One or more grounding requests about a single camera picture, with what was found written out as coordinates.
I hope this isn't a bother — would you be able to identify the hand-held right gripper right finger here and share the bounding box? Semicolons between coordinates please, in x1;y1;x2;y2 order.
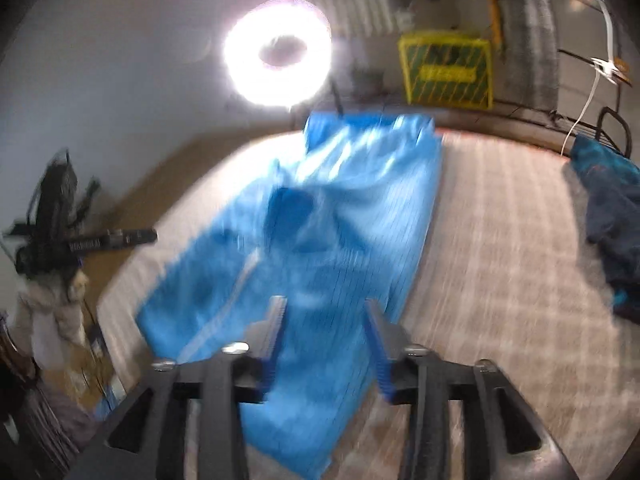
362;299;581;480

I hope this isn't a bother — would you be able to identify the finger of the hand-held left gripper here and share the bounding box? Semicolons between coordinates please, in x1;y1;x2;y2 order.
106;227;158;251

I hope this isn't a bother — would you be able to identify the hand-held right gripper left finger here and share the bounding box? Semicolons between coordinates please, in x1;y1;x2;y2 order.
65;295;288;480

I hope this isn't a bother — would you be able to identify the light blue jacket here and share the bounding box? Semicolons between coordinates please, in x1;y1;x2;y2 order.
135;112;446;480

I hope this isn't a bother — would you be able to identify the black metal clothes rack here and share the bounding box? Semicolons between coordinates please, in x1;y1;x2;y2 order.
430;0;640;161

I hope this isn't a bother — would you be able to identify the person's left hand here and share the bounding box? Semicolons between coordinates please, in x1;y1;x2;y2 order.
17;270;88;351

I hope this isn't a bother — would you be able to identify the black fan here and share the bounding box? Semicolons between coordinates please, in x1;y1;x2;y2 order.
27;147;101;241

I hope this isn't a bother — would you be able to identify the plaid bed blanket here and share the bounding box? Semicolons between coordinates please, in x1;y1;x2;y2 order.
97;130;640;480

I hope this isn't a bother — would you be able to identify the dark navy folded garment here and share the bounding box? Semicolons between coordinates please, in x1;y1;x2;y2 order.
565;132;640;323

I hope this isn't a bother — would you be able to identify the yellow and green box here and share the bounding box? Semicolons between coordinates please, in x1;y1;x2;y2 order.
398;32;494;111

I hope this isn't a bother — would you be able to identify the yellow hanging cloth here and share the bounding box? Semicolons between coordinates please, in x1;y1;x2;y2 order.
487;0;503;53

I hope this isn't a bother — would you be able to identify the white clip lamp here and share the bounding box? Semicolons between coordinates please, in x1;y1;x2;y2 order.
580;0;626;81

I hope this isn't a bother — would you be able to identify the ring light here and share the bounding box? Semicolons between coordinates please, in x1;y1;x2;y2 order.
222;0;333;108

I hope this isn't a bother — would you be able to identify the white lamp cable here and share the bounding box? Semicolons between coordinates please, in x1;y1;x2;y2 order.
560;72;601;156

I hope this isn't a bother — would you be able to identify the black metal bed rail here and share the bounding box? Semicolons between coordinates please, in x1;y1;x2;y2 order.
597;106;631;158

